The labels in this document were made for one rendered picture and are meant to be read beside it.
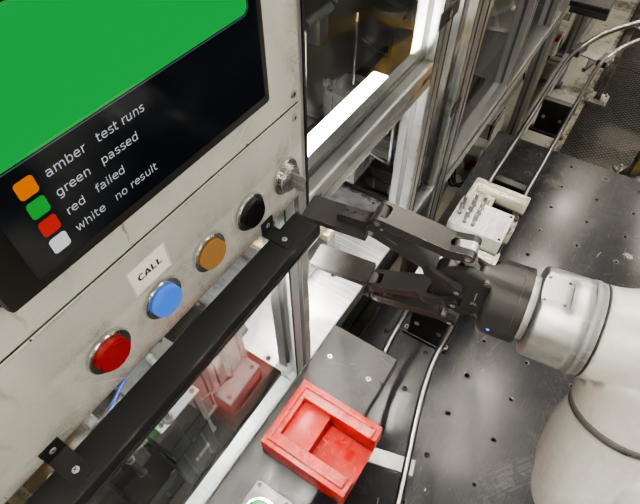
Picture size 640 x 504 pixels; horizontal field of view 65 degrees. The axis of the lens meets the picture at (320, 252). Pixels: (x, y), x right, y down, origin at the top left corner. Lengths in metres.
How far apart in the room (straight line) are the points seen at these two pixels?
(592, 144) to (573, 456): 2.68
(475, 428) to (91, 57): 1.08
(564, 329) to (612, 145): 2.74
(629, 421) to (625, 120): 2.97
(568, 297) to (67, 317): 0.40
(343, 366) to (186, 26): 0.75
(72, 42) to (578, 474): 0.53
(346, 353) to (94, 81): 0.78
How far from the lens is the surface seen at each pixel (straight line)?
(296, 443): 0.87
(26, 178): 0.29
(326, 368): 0.97
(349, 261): 0.58
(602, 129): 3.29
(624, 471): 0.56
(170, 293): 0.44
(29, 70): 0.27
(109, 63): 0.30
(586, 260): 1.57
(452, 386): 1.24
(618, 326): 0.49
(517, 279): 0.49
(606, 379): 0.51
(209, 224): 0.46
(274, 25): 0.44
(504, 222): 1.22
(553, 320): 0.48
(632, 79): 3.81
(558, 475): 0.59
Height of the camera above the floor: 1.78
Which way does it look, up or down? 51 degrees down
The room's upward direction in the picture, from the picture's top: straight up
